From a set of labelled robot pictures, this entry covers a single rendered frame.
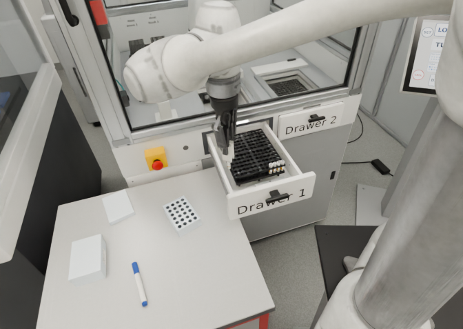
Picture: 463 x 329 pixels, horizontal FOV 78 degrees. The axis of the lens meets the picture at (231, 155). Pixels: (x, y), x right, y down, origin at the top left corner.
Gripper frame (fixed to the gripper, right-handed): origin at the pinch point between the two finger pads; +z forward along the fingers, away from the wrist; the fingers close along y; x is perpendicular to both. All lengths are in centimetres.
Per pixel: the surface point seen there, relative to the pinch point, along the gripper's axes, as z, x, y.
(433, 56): -7, -57, 74
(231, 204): 10.8, -5.5, -10.8
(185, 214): 22.4, 11.8, -12.3
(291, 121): 10.4, -10.9, 36.4
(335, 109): 10, -26, 50
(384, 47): 39, -46, 202
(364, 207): 97, -56, 80
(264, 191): 8.9, -13.3, -4.0
